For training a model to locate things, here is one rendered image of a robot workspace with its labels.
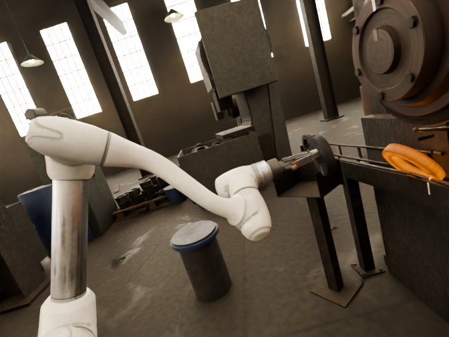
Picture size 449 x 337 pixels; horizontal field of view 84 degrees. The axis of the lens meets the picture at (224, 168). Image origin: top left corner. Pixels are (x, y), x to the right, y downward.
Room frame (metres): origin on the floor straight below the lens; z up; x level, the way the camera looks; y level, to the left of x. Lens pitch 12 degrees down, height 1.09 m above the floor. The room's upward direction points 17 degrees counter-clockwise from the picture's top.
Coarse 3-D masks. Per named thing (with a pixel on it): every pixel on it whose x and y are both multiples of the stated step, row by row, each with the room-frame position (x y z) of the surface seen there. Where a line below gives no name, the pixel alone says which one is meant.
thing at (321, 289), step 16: (336, 160) 1.13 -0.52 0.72; (288, 176) 1.31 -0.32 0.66; (304, 176) 1.33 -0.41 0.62; (320, 176) 1.05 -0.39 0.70; (336, 176) 1.12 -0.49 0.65; (288, 192) 1.26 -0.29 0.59; (304, 192) 1.17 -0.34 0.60; (320, 192) 1.04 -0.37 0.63; (320, 208) 1.15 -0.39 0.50; (320, 224) 1.15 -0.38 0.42; (320, 240) 1.17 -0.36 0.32; (336, 256) 1.17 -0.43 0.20; (336, 272) 1.15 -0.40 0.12; (320, 288) 1.20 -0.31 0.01; (336, 288) 1.15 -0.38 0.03; (352, 288) 1.14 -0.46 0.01
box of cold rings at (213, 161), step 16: (208, 144) 3.85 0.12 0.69; (224, 144) 3.06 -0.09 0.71; (240, 144) 3.07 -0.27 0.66; (256, 144) 3.08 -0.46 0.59; (192, 160) 3.03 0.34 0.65; (208, 160) 3.04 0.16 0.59; (224, 160) 3.05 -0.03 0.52; (240, 160) 3.06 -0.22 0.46; (256, 160) 3.07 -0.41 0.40; (192, 176) 3.03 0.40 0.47; (208, 176) 3.04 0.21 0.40
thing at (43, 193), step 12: (36, 192) 2.97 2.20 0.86; (48, 192) 3.02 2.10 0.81; (24, 204) 2.99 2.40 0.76; (36, 204) 2.96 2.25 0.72; (48, 204) 2.99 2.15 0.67; (36, 216) 2.96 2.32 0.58; (48, 216) 2.97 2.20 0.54; (36, 228) 2.99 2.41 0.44; (48, 228) 2.96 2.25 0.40; (48, 240) 2.96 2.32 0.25; (48, 252) 2.99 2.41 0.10
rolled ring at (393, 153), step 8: (392, 144) 0.79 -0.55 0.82; (400, 144) 0.76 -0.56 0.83; (384, 152) 0.82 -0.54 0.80; (392, 152) 0.77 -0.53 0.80; (400, 152) 0.74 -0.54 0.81; (408, 152) 0.72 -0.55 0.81; (416, 152) 0.71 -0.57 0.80; (392, 160) 0.83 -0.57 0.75; (400, 160) 0.83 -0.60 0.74; (408, 160) 0.73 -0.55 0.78; (416, 160) 0.70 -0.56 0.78; (424, 160) 0.69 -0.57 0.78; (432, 160) 0.69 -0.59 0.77; (400, 168) 0.83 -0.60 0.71; (408, 168) 0.82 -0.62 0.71; (416, 168) 0.81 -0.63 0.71; (424, 168) 0.69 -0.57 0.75; (432, 168) 0.68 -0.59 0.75; (440, 168) 0.69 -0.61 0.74; (432, 176) 0.70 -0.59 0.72; (440, 176) 0.69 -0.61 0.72
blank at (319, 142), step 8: (320, 136) 0.89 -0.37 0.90; (312, 144) 0.93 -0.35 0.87; (320, 144) 0.86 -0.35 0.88; (328, 144) 0.85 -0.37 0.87; (320, 152) 0.87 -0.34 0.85; (328, 152) 0.84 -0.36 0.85; (320, 160) 0.93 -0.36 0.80; (328, 160) 0.83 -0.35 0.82; (320, 168) 0.92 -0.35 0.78; (328, 168) 0.84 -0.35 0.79
